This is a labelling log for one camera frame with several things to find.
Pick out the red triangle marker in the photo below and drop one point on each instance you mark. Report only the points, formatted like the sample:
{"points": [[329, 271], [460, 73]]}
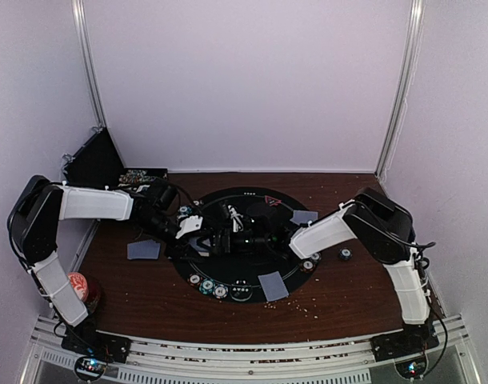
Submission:
{"points": [[272, 201]]}

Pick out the black poker set case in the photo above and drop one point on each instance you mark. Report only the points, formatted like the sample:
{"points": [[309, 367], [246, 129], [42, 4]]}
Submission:
{"points": [[98, 163]]}

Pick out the red patterned tin can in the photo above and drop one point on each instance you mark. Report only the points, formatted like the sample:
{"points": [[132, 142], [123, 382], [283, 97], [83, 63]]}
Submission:
{"points": [[88, 290]]}

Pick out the round black poker mat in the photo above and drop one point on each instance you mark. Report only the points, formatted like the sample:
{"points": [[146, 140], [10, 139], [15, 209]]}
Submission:
{"points": [[227, 269]]}

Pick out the green chip stack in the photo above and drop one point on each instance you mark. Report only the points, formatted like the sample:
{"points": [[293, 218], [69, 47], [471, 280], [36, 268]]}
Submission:
{"points": [[345, 254]]}

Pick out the leftover cards on table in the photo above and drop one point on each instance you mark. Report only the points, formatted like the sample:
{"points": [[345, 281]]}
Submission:
{"points": [[143, 250]]}

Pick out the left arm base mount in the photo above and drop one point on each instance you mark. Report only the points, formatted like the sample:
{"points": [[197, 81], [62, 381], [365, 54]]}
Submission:
{"points": [[94, 359]]}

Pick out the dealt card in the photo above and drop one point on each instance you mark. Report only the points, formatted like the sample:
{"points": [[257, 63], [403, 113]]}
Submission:
{"points": [[304, 217], [273, 286]]}

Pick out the grey card deck box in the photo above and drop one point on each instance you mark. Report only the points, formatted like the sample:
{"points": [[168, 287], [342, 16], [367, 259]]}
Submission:
{"points": [[202, 246]]}

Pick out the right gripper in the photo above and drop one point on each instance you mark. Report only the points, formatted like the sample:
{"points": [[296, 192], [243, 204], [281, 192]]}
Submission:
{"points": [[220, 234]]}

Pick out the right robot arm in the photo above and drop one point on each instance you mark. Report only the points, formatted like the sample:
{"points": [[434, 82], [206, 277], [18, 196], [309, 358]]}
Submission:
{"points": [[382, 226]]}

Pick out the aluminium front rail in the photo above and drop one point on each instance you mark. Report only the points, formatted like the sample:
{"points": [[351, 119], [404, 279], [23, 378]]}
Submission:
{"points": [[345, 360]]}

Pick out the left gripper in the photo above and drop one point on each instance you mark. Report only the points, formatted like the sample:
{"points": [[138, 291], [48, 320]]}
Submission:
{"points": [[204, 234]]}

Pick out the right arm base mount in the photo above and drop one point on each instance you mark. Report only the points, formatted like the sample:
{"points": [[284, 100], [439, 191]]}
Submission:
{"points": [[407, 350]]}

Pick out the white blue chip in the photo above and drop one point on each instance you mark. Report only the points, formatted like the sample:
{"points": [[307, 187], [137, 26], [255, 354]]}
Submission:
{"points": [[220, 291]]}

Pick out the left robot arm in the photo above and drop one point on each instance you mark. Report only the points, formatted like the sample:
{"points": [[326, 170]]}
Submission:
{"points": [[50, 217]]}

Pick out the red chip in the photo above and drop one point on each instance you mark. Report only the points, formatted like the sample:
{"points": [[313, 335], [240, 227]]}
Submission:
{"points": [[194, 279], [307, 266]]}

